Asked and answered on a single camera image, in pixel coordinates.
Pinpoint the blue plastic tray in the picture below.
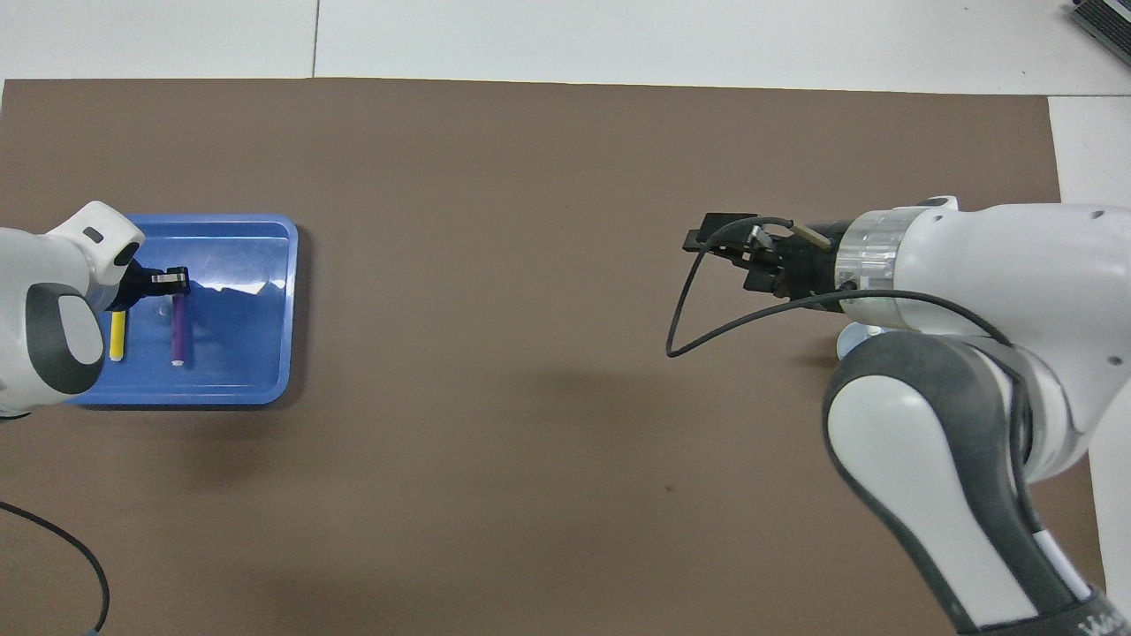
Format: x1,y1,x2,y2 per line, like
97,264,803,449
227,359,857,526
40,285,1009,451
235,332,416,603
66,214,300,407

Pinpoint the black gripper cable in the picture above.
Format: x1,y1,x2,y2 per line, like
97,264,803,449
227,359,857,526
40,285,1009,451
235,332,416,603
665,216,1048,535
0,502,110,636

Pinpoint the translucent pale blue cup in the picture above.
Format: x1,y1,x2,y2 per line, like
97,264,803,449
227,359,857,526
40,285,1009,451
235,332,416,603
835,320,889,359

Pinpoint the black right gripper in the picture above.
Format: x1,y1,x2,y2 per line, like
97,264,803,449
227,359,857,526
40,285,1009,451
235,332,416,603
685,215,845,299

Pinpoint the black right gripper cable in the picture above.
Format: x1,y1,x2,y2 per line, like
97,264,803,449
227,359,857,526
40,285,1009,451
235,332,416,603
665,216,1048,535

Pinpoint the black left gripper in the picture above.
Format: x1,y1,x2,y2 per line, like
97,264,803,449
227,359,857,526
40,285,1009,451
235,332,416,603
106,247,191,312

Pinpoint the brown table mat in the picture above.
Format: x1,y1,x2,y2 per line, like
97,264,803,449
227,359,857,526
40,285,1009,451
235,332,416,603
0,78,1110,636

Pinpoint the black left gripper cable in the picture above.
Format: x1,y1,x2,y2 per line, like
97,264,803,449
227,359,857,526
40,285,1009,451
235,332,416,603
0,502,110,636

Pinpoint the grey ribbed device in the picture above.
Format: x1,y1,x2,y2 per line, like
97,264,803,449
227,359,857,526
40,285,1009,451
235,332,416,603
1069,0,1131,67

